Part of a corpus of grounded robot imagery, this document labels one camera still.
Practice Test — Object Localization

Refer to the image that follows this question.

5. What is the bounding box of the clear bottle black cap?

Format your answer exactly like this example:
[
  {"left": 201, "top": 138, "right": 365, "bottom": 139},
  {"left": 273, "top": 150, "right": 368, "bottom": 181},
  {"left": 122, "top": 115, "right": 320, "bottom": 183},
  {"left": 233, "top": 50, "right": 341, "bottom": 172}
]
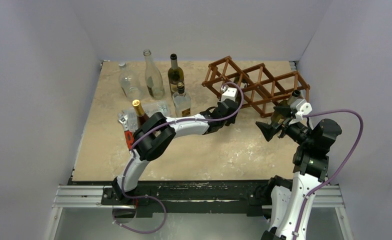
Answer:
[{"left": 172, "top": 81, "right": 192, "bottom": 118}]

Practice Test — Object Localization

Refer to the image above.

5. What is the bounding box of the dark bottle silver cap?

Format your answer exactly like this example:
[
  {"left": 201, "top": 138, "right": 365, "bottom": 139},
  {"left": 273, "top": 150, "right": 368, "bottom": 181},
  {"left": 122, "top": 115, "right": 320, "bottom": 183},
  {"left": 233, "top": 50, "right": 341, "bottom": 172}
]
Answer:
[{"left": 167, "top": 53, "right": 184, "bottom": 96}]

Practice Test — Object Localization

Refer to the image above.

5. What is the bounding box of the clear glass bottle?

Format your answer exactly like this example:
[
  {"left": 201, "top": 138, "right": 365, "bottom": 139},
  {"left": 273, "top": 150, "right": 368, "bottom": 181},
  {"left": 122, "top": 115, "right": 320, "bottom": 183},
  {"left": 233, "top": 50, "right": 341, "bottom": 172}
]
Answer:
[
  {"left": 143, "top": 49, "right": 165, "bottom": 100},
  {"left": 118, "top": 62, "right": 144, "bottom": 101}
]

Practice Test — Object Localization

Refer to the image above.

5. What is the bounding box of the red wine bottle gold cap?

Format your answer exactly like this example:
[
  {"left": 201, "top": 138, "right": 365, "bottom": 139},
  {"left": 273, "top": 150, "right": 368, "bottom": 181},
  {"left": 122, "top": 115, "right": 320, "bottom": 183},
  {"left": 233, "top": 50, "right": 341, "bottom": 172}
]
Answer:
[{"left": 132, "top": 99, "right": 149, "bottom": 128}]

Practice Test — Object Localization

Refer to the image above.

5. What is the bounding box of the green bottle silver neck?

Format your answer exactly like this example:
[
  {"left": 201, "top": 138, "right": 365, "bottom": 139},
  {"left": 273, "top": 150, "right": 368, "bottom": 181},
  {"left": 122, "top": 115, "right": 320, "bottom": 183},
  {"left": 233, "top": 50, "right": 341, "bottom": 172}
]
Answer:
[{"left": 270, "top": 89, "right": 301, "bottom": 124}]

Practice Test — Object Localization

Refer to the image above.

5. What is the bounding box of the dark bottle black cap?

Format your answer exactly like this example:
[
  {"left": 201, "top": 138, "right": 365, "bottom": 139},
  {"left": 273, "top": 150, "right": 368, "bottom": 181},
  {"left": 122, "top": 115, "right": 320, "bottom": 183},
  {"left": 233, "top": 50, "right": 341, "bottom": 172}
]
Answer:
[{"left": 233, "top": 76, "right": 248, "bottom": 89}]

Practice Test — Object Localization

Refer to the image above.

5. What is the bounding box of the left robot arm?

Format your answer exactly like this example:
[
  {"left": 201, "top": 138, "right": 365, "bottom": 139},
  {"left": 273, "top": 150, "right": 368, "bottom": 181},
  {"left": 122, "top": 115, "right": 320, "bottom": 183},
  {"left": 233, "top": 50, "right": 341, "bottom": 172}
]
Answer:
[{"left": 112, "top": 99, "right": 243, "bottom": 205}]

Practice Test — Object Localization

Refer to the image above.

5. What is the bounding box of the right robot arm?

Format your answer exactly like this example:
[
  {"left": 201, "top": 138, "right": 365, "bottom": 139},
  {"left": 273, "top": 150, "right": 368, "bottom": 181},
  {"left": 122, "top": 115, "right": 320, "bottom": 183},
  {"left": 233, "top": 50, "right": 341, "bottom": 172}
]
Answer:
[{"left": 256, "top": 103, "right": 342, "bottom": 240}]

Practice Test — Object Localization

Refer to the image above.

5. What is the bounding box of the wooden wine rack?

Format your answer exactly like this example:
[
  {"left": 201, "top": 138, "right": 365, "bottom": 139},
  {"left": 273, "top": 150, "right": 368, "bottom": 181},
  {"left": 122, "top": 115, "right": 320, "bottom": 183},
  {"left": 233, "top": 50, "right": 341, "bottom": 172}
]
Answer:
[{"left": 202, "top": 56, "right": 311, "bottom": 118}]

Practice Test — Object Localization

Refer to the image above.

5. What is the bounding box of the clear plastic screw box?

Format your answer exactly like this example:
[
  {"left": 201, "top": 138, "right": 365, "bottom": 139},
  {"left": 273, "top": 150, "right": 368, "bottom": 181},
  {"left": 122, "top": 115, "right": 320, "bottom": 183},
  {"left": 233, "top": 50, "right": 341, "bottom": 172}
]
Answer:
[{"left": 123, "top": 100, "right": 171, "bottom": 132}]

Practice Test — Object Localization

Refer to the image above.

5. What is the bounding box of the red adjustable wrench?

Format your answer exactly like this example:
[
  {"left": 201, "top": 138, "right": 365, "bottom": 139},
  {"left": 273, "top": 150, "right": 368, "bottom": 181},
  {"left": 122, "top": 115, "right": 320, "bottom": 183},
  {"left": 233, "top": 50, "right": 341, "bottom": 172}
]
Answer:
[{"left": 118, "top": 113, "right": 134, "bottom": 150}]

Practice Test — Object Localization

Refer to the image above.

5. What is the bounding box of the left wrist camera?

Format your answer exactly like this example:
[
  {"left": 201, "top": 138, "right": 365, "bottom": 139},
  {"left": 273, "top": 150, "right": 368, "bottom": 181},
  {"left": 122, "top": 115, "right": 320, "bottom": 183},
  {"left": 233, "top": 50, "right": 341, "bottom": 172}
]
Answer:
[{"left": 219, "top": 85, "right": 238, "bottom": 102}]

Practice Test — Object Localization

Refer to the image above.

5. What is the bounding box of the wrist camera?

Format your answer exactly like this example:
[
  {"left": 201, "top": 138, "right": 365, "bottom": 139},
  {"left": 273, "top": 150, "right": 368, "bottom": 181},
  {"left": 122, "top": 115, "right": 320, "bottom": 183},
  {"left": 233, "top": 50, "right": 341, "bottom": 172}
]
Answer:
[
  {"left": 288, "top": 98, "right": 313, "bottom": 125},
  {"left": 219, "top": 85, "right": 238, "bottom": 102}
]

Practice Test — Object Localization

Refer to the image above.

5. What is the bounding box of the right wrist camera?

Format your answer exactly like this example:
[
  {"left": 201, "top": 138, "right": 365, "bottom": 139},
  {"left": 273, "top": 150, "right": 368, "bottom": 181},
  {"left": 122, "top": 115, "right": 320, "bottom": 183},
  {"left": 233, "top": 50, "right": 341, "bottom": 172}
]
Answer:
[{"left": 288, "top": 98, "right": 313, "bottom": 125}]

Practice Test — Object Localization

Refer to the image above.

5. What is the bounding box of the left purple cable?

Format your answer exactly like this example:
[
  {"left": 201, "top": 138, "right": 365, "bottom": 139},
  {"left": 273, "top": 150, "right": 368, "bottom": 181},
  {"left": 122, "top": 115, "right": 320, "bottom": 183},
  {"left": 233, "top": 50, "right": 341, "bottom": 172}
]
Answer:
[{"left": 112, "top": 81, "right": 245, "bottom": 234}]

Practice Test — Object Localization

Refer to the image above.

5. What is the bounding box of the purple cable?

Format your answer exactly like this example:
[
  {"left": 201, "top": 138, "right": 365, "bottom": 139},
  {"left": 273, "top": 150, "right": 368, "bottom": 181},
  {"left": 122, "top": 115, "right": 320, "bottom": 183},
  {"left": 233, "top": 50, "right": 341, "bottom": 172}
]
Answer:
[
  {"left": 112, "top": 81, "right": 245, "bottom": 234},
  {"left": 290, "top": 109, "right": 365, "bottom": 240}
]

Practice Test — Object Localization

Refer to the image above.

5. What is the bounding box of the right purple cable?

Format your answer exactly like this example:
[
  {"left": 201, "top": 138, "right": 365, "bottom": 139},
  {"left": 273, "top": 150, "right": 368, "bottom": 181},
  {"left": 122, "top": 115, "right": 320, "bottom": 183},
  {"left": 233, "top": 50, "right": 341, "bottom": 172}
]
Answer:
[{"left": 290, "top": 109, "right": 365, "bottom": 240}]

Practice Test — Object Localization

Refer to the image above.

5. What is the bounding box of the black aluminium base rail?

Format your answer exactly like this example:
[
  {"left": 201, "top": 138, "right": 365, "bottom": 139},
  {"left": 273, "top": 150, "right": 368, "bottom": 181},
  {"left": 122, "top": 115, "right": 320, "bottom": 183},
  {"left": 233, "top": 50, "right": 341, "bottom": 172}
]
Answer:
[{"left": 51, "top": 179, "right": 346, "bottom": 220}]

